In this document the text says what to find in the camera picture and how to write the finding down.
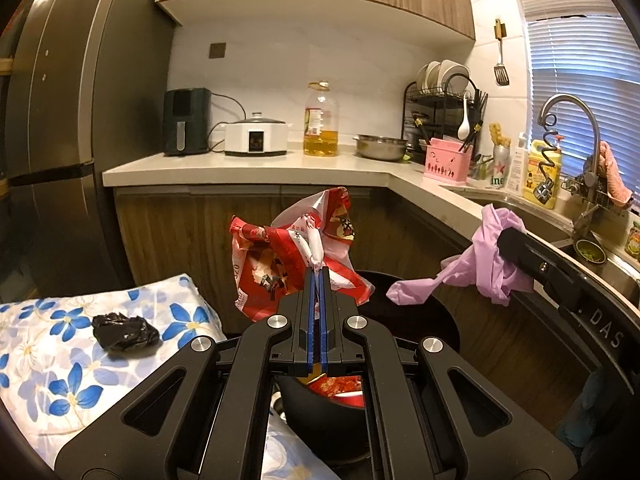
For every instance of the red white snack bag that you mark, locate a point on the red white snack bag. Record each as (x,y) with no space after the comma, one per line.
(280,265)

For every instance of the yellow detergent bottle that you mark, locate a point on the yellow detergent bottle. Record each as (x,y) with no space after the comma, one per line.
(532,175)

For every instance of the white ladle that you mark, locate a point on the white ladle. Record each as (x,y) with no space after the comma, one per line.
(465,127)

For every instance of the white plastic bottle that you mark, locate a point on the white plastic bottle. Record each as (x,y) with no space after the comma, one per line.
(516,170)

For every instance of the black chopsticks bundle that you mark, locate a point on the black chopsticks bundle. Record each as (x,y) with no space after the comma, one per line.
(421,127)

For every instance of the black crumpled plastic bag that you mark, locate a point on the black crumpled plastic bag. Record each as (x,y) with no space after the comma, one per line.
(125,335)

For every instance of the green small bowl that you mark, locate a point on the green small bowl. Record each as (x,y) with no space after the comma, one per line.
(591,251)

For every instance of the chrome kitchen faucet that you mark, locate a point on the chrome kitchen faucet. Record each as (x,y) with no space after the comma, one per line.
(575,102)

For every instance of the white window blind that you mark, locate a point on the white window blind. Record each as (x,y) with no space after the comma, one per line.
(575,60)

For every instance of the black trash bin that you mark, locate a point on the black trash bin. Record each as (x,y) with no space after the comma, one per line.
(425,320)

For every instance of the pink utensil box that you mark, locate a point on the pink utensil box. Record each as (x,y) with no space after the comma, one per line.
(447,162)

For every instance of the brown wall socket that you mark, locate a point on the brown wall socket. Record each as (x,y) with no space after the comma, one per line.
(217,50)

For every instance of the black air fryer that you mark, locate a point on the black air fryer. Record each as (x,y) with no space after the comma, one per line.
(185,120)

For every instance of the kitchen counter base cabinet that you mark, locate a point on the kitchen counter base cabinet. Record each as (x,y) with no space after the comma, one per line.
(200,220)

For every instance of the purple plastic bag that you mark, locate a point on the purple plastic bag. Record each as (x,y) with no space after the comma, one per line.
(492,255)

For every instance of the white bowl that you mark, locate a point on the white bowl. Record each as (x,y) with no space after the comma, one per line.
(455,72)

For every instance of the dark steel refrigerator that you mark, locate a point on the dark steel refrigerator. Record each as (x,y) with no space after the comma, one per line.
(75,135)

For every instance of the cooking oil bottle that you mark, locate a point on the cooking oil bottle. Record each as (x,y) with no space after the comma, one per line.
(321,130)

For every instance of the hanging metal spatula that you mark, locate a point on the hanging metal spatula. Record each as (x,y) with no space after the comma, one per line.
(501,75)

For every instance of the yellow sponge brush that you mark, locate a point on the yellow sponge brush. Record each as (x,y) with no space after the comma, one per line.
(499,134)

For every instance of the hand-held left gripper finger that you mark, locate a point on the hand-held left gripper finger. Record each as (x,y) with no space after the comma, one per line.
(325,320)
(312,320)

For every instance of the white plate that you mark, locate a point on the white plate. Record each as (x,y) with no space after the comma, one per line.
(427,77)

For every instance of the stainless steel bowl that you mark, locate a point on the stainless steel bowl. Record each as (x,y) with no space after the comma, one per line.
(380,147)

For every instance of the glass jar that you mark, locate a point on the glass jar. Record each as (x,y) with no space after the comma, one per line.
(634,240)

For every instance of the blue floral tablecloth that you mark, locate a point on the blue floral tablecloth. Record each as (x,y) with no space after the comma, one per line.
(50,360)

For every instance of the white electric cooker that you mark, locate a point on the white electric cooker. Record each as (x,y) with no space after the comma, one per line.
(255,137)

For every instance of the stainless steel sink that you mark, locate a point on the stainless steel sink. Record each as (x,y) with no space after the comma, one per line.
(550,220)

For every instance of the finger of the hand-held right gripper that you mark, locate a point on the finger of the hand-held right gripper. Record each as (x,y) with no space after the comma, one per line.
(520,247)

